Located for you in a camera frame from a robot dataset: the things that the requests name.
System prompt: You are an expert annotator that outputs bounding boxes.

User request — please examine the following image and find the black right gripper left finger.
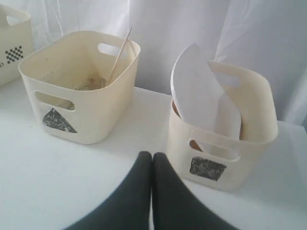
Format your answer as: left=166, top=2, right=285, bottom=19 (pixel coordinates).
left=66, top=151, right=153, bottom=230

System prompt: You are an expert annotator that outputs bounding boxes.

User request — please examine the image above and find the wooden chopstick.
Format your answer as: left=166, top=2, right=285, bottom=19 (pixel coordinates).
left=107, top=27, right=132, bottom=85

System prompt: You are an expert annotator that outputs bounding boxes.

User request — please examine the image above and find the cream bin with triangle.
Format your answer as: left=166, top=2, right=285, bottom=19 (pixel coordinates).
left=18, top=31, right=141, bottom=144

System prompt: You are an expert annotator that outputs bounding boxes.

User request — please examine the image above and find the white square plate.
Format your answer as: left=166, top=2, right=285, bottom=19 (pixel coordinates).
left=170, top=43, right=241, bottom=140

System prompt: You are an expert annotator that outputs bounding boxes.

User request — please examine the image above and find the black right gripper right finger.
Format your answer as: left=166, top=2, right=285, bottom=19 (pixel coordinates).
left=153, top=152, right=236, bottom=230

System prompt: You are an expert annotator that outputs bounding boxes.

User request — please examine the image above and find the cream bin with circle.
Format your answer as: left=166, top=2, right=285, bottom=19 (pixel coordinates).
left=0, top=4, right=34, bottom=86

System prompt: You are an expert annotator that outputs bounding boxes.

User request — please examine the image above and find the cream bin with square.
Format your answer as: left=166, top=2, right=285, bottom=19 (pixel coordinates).
left=166, top=61, right=278, bottom=190

